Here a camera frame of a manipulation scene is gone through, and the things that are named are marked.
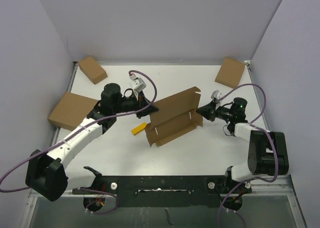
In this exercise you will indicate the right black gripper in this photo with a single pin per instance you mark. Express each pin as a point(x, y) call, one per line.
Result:
point(209, 111)

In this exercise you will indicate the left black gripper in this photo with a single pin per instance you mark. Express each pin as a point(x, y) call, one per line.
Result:
point(141, 101)

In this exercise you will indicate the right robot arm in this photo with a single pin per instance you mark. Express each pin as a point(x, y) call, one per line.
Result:
point(267, 150)

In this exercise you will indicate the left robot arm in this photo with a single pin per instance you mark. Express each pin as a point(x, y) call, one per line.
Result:
point(46, 171)

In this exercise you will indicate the small folded cardboard box left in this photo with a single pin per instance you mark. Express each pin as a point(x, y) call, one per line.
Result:
point(92, 69)

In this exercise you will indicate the large folded cardboard box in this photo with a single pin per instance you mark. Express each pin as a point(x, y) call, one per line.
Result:
point(70, 111)

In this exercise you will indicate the yellow wooden block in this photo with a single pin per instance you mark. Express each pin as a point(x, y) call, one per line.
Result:
point(139, 129)

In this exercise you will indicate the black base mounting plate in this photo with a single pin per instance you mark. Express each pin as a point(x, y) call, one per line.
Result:
point(168, 191)

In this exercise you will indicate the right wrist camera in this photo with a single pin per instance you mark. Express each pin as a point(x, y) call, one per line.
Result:
point(216, 95)

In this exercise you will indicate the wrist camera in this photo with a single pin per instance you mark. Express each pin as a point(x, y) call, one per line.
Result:
point(216, 95)
point(137, 84)

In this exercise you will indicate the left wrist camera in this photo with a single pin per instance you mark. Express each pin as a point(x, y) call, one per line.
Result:
point(137, 84)

